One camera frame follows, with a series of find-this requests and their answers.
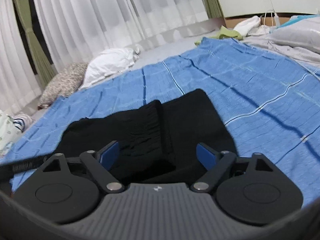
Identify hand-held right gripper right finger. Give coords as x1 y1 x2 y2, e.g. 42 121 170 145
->
191 142 276 193

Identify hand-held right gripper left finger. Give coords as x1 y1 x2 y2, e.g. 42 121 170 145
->
39 140 126 193

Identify black pants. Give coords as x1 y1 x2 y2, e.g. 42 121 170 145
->
54 89 238 184

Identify white floral quilt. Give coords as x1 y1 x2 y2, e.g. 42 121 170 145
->
0 109 16 157

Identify striped cloth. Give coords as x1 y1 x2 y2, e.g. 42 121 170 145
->
12 113 35 133

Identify blue plaid blanket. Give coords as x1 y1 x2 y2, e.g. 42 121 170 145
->
0 37 320 207

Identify floral pillow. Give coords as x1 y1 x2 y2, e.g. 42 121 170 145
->
37 62 88 109

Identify white pillow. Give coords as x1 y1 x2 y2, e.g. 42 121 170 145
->
79 47 141 90

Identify narrow white sheer curtain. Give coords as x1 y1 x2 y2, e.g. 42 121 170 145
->
0 0 42 117

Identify green cloth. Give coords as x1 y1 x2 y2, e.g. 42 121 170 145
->
194 26 244 46

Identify tied green curtain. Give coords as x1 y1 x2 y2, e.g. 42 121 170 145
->
10 0 58 88

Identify white cloth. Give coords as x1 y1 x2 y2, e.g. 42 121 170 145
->
233 15 262 36

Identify wide white sheer curtain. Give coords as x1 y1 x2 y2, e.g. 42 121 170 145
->
30 0 211 74

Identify wooden bed board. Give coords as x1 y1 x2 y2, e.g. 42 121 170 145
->
224 16 296 28

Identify grey duvet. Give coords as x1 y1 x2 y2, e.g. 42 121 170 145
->
268 22 320 55

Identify light blue cloth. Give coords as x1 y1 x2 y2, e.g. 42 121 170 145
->
282 14 320 27

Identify white charging cable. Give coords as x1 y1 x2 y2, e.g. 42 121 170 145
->
259 9 280 48

